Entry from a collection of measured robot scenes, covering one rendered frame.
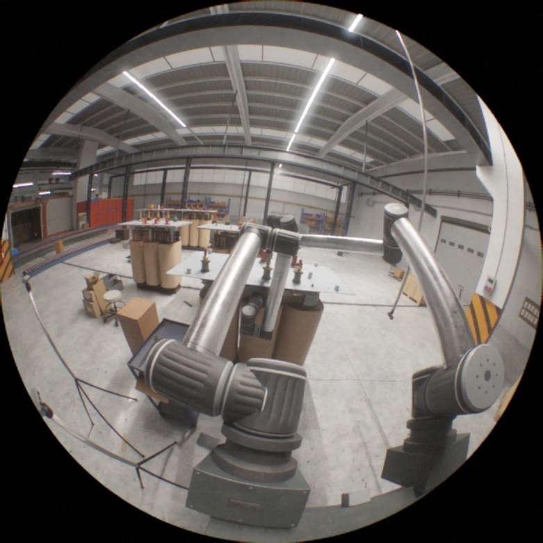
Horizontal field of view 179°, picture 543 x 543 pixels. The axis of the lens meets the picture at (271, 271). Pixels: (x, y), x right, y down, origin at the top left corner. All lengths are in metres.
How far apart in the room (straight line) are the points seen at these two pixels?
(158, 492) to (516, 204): 6.87
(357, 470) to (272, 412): 1.84
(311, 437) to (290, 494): 1.62
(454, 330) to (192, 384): 0.77
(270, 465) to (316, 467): 1.54
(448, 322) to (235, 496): 0.75
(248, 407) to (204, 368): 0.16
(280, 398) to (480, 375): 0.55
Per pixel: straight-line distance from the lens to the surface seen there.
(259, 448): 0.48
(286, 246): 1.02
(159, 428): 2.13
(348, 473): 2.18
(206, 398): 0.50
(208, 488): 0.54
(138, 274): 4.27
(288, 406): 0.50
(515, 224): 5.22
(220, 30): 3.45
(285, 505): 0.55
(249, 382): 0.48
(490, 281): 4.97
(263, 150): 9.79
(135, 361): 1.49
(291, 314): 1.73
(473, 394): 0.58
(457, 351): 0.65
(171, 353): 0.54
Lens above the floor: 1.93
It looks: 20 degrees down
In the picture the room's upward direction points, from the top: 9 degrees clockwise
